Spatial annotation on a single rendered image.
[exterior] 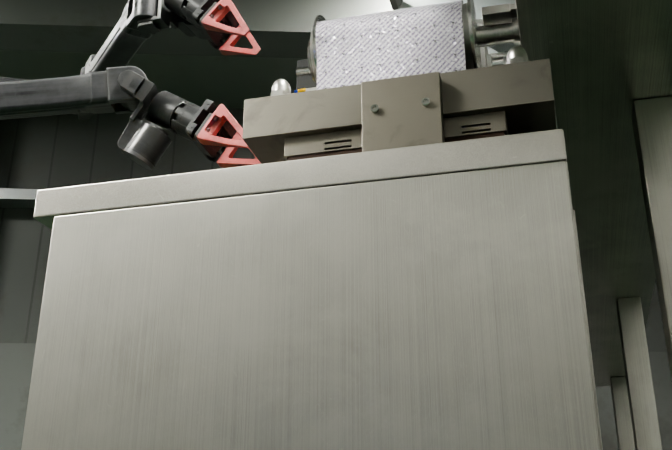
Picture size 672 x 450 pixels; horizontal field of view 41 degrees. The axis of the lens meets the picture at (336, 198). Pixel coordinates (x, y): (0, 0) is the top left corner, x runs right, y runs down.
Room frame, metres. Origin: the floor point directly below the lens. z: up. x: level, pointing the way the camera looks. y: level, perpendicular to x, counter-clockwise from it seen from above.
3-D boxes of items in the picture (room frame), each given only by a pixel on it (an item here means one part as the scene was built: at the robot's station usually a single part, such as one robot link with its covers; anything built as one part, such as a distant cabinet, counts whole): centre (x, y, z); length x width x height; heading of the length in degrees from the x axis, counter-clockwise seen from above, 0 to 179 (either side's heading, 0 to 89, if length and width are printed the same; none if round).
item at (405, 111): (0.97, -0.08, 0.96); 0.10 x 0.03 x 0.11; 75
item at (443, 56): (1.19, -0.08, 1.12); 0.23 x 0.01 x 0.18; 75
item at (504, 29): (1.21, -0.26, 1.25); 0.07 x 0.04 x 0.04; 75
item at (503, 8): (1.21, -0.27, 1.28); 0.06 x 0.05 x 0.02; 75
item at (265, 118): (1.07, -0.09, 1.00); 0.40 x 0.16 x 0.06; 75
